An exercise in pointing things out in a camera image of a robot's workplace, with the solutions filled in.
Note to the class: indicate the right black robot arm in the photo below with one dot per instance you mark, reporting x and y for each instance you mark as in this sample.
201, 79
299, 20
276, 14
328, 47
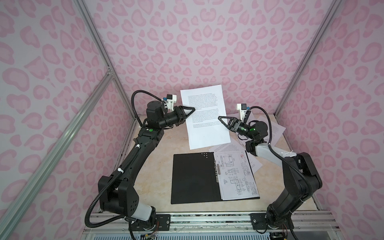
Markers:
301, 178

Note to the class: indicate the red and black folder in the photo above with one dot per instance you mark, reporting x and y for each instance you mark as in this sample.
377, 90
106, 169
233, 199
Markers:
195, 179

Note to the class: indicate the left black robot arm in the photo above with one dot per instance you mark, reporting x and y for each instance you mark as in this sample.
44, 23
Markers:
116, 191

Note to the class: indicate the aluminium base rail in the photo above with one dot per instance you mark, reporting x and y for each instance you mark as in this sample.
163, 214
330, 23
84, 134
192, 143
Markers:
307, 225

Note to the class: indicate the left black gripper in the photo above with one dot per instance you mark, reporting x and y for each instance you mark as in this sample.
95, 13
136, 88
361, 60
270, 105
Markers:
179, 115

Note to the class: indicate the text sheet right corner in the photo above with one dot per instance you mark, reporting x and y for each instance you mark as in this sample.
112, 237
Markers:
277, 130

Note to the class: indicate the large text sheet far right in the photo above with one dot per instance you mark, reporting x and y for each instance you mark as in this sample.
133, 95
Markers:
242, 139

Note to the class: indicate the technical drawing sheet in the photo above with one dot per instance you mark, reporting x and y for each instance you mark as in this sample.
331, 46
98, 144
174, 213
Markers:
235, 176

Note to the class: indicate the aluminium frame post right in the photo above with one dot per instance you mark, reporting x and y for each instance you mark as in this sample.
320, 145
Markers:
328, 19

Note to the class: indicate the aluminium frame post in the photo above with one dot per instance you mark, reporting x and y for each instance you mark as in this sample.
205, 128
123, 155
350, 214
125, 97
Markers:
90, 25
328, 19

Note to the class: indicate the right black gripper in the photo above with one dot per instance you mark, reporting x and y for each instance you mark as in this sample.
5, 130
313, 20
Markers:
236, 125

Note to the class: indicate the aluminium frame post left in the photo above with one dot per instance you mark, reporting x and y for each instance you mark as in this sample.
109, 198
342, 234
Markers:
90, 25

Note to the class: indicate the aluminium frame strut left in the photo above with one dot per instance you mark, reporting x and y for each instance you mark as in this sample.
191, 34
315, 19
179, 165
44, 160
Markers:
21, 204

